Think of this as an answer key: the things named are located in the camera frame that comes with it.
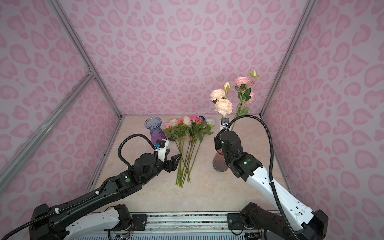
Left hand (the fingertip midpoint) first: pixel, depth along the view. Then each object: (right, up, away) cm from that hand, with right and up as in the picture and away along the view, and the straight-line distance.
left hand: (176, 150), depth 72 cm
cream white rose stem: (+3, +16, +33) cm, 37 cm away
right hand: (+22, +10, 0) cm, 24 cm away
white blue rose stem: (+20, +15, +38) cm, 46 cm away
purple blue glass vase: (-17, +13, +21) cm, 30 cm away
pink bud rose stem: (-9, +6, +35) cm, 36 cm away
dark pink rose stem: (+11, +12, +33) cm, 36 cm away
